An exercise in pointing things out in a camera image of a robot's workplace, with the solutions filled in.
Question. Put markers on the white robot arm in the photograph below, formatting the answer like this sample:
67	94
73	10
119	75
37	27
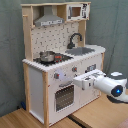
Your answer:
114	86

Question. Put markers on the right red stove knob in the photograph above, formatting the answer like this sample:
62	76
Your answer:
74	69

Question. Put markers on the wooden toy kitchen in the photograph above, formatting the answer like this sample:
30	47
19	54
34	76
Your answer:
50	38

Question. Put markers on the silver toy pot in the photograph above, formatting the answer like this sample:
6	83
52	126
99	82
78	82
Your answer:
47	56

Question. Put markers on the green backdrop curtain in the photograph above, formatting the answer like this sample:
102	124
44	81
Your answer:
107	27

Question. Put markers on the black toy stovetop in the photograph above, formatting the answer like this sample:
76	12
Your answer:
58	59

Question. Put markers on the red stove knob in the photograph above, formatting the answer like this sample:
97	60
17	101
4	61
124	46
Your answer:
57	76
74	69

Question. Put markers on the left red stove knob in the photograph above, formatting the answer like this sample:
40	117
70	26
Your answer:
57	76

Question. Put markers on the grey toy sink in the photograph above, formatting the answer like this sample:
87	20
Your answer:
79	51

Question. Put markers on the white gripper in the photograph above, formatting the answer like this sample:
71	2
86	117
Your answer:
86	81

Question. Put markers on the toy fridge door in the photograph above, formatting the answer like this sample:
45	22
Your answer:
87	96

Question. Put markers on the white toy microwave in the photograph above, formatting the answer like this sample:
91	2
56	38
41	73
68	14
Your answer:
77	11

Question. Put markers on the toy oven door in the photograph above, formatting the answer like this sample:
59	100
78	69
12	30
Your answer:
63	98

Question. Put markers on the black toy faucet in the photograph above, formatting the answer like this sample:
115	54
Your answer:
71	43

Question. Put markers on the grey range hood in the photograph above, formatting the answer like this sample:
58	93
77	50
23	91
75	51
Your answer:
48	18

